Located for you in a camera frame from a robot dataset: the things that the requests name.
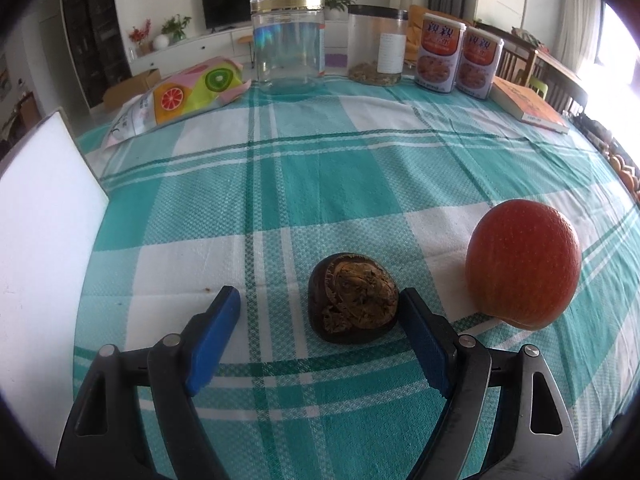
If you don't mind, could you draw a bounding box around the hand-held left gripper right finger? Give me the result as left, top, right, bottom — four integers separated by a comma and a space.
400, 287, 581, 480

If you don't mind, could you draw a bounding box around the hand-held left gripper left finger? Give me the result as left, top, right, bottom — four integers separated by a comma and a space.
55, 285, 242, 480

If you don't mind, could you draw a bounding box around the dark brown cracked fruit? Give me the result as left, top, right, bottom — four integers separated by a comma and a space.
307, 253, 401, 346

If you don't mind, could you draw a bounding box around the large red apple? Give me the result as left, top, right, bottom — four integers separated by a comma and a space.
465, 199, 582, 331

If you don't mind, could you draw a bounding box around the green checked tablecloth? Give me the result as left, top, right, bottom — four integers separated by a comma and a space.
72, 72, 640, 480

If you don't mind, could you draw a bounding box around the white foam board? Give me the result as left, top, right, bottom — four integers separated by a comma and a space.
0, 107, 110, 461

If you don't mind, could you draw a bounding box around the fruit print snack bag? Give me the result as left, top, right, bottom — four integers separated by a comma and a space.
102, 56, 253, 150

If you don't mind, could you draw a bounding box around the orange book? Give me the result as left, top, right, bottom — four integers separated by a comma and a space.
489, 77, 571, 135

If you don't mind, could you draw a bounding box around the pile of oranges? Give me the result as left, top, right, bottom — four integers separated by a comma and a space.
601, 147, 640, 203

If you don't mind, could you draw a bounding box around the cardboard box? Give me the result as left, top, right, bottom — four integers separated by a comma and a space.
102, 67, 162, 111

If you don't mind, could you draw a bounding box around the orange label can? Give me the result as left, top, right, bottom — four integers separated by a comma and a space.
456, 27, 504, 100
414, 12, 467, 94

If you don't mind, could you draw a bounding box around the white television cabinet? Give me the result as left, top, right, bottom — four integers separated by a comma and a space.
125, 19, 351, 83

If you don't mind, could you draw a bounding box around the wooden side table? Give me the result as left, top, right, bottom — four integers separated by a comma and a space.
529, 48, 589, 113

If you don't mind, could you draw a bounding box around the wooden chair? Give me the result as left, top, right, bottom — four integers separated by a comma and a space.
474, 21, 539, 87

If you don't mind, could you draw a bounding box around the clear jar black lid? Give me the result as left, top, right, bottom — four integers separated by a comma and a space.
347, 5, 410, 86

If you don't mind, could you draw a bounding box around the clear jar gold lid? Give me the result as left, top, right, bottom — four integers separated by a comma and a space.
250, 0, 327, 95

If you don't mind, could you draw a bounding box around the red flower sprig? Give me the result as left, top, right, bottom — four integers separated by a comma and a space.
128, 19, 152, 57

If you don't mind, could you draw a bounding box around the small leafy potted plant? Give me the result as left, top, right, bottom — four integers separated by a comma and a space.
160, 14, 192, 44

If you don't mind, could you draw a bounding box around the dark display cabinet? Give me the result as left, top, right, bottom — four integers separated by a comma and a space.
60, 0, 132, 111

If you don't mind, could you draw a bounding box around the black television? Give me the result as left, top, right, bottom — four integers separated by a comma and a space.
201, 0, 290, 31

